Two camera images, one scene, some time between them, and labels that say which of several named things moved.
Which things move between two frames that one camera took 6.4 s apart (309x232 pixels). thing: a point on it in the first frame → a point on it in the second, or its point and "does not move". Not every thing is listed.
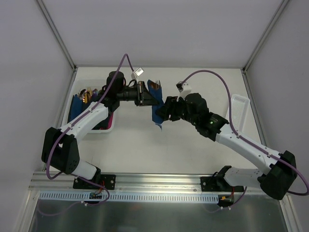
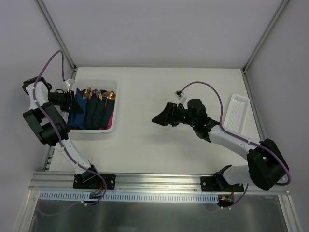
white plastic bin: [76, 86] does not move
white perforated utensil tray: [240, 109] does not move
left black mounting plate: [108, 181] does not move
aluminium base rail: [63, 182] does not move
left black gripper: [140, 94] → [71, 102]
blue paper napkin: [159, 95] → [77, 120]
